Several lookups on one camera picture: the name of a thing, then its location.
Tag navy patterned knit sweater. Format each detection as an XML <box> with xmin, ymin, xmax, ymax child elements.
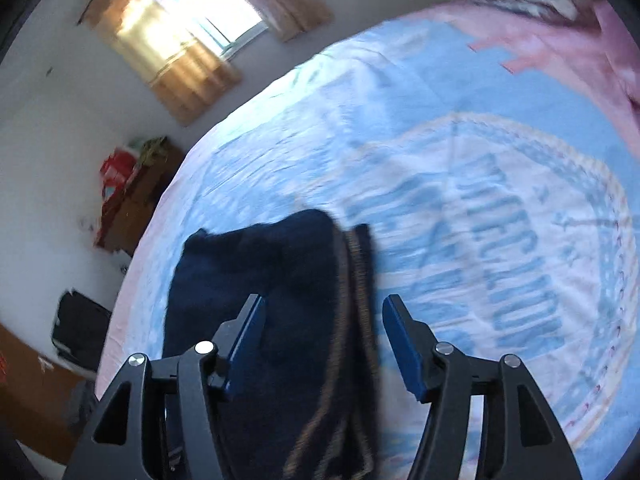
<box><xmin>162</xmin><ymin>208</ymin><xmax>383</xmax><ymax>480</ymax></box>

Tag tan floral curtain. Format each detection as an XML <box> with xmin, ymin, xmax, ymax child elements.
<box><xmin>207</xmin><ymin>0</ymin><xmax>333</xmax><ymax>42</ymax></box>
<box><xmin>80</xmin><ymin>0</ymin><xmax>243</xmax><ymax>127</ymax></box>

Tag wooden desk with drawers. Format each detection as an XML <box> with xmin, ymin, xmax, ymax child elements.
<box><xmin>95</xmin><ymin>142</ymin><xmax>188</xmax><ymax>256</ymax></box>

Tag window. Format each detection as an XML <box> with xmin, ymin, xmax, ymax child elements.
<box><xmin>135</xmin><ymin>0</ymin><xmax>268</xmax><ymax>61</ymax></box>

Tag bed with blue-pink sheet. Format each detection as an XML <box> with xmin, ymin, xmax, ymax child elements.
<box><xmin>95</xmin><ymin>0</ymin><xmax>640</xmax><ymax>480</ymax></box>

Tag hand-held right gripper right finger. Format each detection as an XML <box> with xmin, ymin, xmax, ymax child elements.
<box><xmin>382</xmin><ymin>294</ymin><xmax>583</xmax><ymax>480</ymax></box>

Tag black bag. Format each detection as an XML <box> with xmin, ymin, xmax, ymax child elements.
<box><xmin>51</xmin><ymin>289</ymin><xmax>112</xmax><ymax>373</ymax></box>

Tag red bags on cabinet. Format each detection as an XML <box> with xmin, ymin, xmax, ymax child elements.
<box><xmin>100</xmin><ymin>147</ymin><xmax>141</xmax><ymax>186</ymax></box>

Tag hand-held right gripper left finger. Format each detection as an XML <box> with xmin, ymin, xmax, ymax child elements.
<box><xmin>61</xmin><ymin>294</ymin><xmax>267</xmax><ymax>480</ymax></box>

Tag green plant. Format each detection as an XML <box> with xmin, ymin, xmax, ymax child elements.
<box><xmin>132</xmin><ymin>135</ymin><xmax>168</xmax><ymax>166</ymax></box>

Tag pink blanket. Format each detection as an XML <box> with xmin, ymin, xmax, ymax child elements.
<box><xmin>597</xmin><ymin>2</ymin><xmax>640</xmax><ymax>126</ymax></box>

